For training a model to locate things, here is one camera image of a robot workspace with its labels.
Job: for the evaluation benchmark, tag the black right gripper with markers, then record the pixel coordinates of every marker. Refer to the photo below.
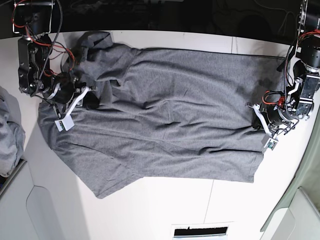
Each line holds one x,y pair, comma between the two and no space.
60,90

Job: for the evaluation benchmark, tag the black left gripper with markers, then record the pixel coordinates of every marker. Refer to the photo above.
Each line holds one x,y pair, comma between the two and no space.
283,118

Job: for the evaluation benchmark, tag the grey t-shirt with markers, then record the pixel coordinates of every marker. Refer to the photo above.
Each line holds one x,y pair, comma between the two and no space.
162,113

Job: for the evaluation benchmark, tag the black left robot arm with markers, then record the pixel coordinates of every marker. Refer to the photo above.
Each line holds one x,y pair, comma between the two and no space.
301,67

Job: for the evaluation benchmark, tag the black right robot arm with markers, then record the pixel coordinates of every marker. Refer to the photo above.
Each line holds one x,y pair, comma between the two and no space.
39,23

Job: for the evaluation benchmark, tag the pile of grey clothes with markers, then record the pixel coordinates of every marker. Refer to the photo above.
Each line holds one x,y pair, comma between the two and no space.
12,134

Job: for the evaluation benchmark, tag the white bin right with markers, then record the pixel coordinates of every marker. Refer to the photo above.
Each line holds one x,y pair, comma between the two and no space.
299,221

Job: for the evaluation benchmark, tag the white bin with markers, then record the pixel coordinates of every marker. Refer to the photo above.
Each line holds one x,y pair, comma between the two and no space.
26,210
299,221

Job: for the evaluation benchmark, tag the white bin left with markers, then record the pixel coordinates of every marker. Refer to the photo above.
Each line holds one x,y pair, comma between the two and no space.
26,210

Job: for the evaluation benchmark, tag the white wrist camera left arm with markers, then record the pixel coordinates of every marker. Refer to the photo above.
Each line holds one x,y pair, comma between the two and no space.
270,138

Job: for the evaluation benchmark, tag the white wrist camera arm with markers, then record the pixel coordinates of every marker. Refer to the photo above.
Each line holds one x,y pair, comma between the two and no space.
270,138
65,121

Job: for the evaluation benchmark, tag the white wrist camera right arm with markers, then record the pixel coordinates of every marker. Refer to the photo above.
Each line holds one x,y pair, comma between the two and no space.
65,121

